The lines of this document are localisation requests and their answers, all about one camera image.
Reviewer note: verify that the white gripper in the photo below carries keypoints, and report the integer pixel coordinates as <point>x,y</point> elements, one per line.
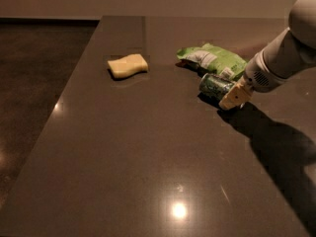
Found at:
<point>260,73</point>

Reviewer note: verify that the green soda can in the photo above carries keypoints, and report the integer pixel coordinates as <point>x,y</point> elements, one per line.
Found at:
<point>214,86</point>

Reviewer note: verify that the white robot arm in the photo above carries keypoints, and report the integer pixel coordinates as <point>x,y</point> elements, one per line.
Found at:
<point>291,52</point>

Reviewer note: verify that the green rice chip bag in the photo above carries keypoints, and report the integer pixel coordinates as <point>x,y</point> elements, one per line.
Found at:
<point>213,59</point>

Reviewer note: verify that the yellow sponge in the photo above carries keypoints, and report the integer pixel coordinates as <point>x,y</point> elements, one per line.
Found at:
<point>128,66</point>

